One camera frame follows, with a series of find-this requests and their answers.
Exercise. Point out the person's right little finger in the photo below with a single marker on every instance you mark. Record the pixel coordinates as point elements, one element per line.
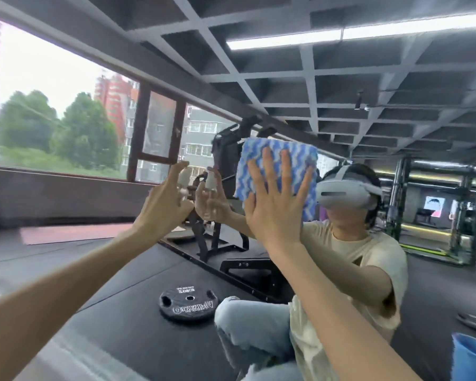
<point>307,184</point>

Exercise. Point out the person's left hand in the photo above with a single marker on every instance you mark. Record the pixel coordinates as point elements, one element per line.
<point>158,212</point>

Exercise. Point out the black weight machine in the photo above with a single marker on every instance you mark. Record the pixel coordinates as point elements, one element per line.
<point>225,150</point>

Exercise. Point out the person's right hand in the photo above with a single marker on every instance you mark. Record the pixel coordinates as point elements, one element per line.
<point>279,218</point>

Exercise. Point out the bright wall screen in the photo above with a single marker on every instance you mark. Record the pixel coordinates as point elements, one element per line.
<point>434,206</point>

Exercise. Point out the long ceiling tube light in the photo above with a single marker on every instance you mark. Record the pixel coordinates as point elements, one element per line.
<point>341,34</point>

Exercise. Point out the black plyo box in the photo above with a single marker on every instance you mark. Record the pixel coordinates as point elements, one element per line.
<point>258,275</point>

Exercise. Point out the person's left fingers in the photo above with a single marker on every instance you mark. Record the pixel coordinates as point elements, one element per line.
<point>180,194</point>

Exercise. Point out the person's right middle finger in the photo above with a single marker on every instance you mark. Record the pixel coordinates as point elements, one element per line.
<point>270,170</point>

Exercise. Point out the person's left forearm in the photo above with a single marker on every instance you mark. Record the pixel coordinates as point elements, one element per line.
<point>55,297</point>

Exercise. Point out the brown window sash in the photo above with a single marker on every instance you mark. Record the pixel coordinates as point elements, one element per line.
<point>158,126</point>

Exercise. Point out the beige t-shirt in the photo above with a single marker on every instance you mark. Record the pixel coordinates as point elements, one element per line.
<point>375,257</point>

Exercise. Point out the black round weight plate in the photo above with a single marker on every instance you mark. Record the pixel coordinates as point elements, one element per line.
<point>188,304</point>

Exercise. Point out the small white spray bottle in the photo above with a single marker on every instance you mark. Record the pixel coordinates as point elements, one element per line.
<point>183,179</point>

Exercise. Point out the large glass window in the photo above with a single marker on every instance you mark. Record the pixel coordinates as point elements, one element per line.
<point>43,115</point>

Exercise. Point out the person's right forearm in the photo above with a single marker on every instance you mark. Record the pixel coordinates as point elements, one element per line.
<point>341,317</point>

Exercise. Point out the blue plastic bucket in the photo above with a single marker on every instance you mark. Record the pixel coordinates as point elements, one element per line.
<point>474,359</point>

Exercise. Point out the red floor mat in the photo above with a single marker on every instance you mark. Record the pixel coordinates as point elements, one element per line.
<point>75,233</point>

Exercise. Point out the black gym rack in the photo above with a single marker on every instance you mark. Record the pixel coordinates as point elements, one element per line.
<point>470,218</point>
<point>396,198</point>

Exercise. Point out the light blue jeans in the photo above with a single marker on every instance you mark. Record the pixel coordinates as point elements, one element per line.
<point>250,329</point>

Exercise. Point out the person's right thumb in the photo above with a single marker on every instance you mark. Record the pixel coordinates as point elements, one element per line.
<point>250,208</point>

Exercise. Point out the white head-worn headset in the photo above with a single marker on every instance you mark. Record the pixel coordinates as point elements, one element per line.
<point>343,192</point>

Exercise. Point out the black ceiling spotlight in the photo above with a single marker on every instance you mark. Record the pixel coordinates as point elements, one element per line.
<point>360,101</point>

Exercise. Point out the large wall mirror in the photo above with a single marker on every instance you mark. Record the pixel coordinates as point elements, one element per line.
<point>341,115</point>

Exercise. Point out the blue white wavy cleaning cloth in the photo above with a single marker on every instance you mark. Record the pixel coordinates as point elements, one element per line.
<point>291,152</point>

